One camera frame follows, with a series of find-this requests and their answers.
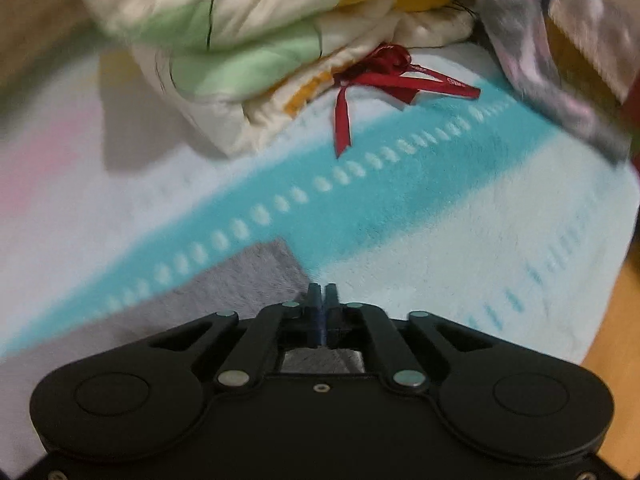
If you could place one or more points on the grey pink patterned blanket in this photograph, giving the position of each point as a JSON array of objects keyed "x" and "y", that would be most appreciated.
[{"x": 520, "y": 35}]

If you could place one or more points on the floral bed blanket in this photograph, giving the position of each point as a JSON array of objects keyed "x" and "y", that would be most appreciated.
[{"x": 450, "y": 240}]

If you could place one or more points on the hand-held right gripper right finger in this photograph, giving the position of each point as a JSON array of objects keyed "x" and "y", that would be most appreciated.
[{"x": 331, "y": 312}]

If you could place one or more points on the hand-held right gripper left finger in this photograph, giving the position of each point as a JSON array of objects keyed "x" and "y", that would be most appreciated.
[{"x": 314, "y": 312}]

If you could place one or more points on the grey pants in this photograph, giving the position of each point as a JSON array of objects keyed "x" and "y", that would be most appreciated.
[{"x": 240, "y": 285}]

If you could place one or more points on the red ribbon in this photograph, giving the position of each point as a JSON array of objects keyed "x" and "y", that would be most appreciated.
[{"x": 395, "y": 72}]

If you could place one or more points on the folded cream leaf-print quilt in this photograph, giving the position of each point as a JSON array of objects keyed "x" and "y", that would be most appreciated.
[{"x": 225, "y": 35}]

